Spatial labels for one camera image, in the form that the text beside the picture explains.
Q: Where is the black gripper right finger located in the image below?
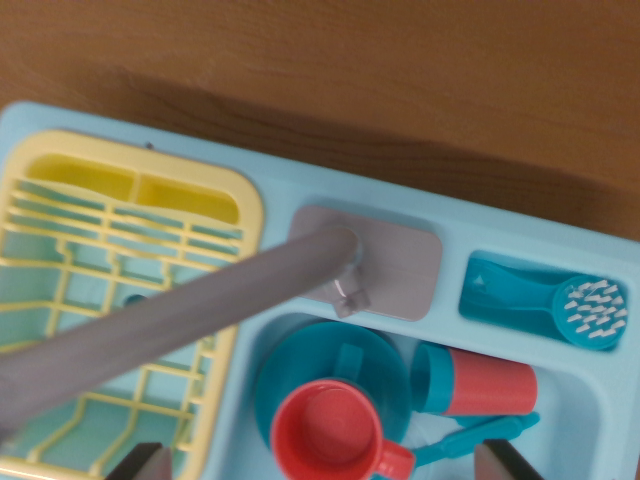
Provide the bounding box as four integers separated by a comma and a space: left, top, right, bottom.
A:
473, 437, 544, 480

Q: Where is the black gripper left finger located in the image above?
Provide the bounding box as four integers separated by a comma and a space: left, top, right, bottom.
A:
107, 442, 174, 480

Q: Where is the light blue toy sink unit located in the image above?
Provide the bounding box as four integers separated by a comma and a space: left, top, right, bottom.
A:
0, 102, 640, 480

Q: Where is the teal plastic fork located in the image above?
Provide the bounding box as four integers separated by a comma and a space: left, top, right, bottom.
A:
412, 412, 542, 466

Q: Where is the red tumbler with teal rim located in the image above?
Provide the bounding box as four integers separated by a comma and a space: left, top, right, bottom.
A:
410, 342, 539, 416

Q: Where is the grey toy faucet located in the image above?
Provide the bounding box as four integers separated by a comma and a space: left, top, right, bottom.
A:
0, 204, 445, 441

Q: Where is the teal dish brush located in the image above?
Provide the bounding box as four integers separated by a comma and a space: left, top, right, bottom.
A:
462, 257, 630, 351

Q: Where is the teal plastic plate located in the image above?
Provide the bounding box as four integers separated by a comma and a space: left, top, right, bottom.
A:
253, 321, 415, 451

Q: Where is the red plastic mug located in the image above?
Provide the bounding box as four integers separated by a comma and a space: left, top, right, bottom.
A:
269, 379, 416, 480

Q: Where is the yellow dish drying rack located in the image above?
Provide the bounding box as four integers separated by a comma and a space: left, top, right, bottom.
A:
0, 129, 265, 480

